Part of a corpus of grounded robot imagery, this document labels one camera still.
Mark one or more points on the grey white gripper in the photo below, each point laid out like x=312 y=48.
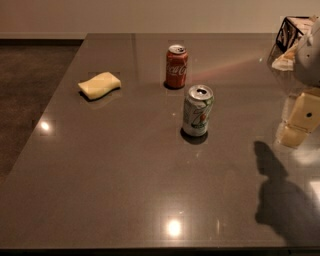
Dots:
x=309 y=63

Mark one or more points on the white green 7up can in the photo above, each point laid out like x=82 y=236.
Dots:
x=197 y=107

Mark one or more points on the red coca-cola can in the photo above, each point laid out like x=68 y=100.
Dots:
x=176 y=66

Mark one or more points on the yellow sponge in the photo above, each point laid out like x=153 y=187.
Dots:
x=99 y=85

